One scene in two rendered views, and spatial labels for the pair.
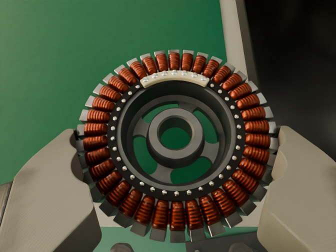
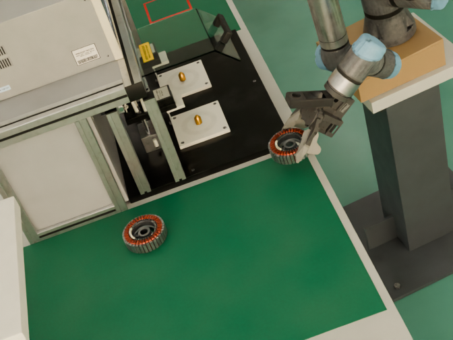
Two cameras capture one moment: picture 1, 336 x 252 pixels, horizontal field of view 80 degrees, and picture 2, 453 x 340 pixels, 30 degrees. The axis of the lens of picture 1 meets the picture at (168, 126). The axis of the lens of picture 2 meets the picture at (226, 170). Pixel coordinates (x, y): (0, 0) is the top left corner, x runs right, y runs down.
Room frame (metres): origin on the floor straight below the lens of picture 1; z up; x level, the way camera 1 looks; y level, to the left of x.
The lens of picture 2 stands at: (0.35, 1.67, 2.22)
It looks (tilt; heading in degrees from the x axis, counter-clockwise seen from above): 40 degrees down; 266
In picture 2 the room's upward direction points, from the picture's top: 19 degrees counter-clockwise
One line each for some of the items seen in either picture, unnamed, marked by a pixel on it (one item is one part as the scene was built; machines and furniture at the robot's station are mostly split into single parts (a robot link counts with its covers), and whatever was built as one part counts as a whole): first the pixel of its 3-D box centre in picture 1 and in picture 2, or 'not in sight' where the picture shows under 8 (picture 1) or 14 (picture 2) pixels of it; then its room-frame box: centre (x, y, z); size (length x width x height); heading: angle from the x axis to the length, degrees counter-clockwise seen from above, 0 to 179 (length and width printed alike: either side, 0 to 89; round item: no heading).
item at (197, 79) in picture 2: not in sight; (183, 81); (0.21, -0.53, 0.78); 0.15 x 0.15 x 0.01; 87
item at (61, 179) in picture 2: not in sight; (56, 181); (0.63, -0.11, 0.91); 0.28 x 0.03 x 0.32; 177
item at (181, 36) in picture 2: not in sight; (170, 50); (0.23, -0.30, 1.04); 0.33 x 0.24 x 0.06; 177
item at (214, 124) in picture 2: not in sight; (199, 124); (0.22, -0.29, 0.78); 0.15 x 0.15 x 0.01; 87
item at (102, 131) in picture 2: not in sight; (94, 92); (0.47, -0.43, 0.92); 0.66 x 0.01 x 0.30; 87
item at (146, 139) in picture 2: not in sight; (149, 135); (0.37, -0.30, 0.80); 0.08 x 0.05 x 0.06; 87
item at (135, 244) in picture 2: not in sight; (144, 233); (0.47, 0.05, 0.77); 0.11 x 0.11 x 0.04
